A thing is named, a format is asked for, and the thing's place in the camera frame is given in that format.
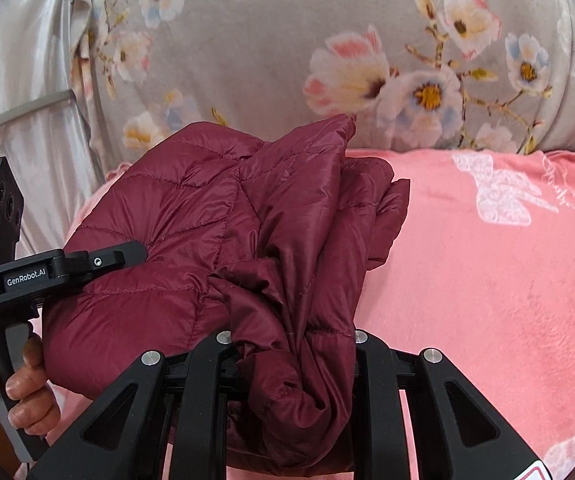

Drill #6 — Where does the maroon quilted puffer jacket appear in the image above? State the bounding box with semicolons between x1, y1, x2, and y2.
41;113;411;476

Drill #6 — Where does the silver satin curtain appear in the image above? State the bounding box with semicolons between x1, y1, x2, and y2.
0;0;103;271

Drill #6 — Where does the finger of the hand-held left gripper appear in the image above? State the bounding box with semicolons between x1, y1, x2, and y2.
62;240;148;286

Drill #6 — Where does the pink printed blanket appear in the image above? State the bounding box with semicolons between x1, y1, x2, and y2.
32;147;575;480

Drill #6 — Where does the person's left hand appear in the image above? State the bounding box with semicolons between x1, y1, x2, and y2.
0;336;63;438

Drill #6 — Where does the grey floral blanket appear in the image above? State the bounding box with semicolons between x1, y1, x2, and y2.
62;0;575;171

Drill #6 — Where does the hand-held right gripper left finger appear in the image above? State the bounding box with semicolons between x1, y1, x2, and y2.
27;331;248;480

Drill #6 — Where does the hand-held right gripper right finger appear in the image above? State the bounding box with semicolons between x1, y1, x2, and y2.
347;329;553;480

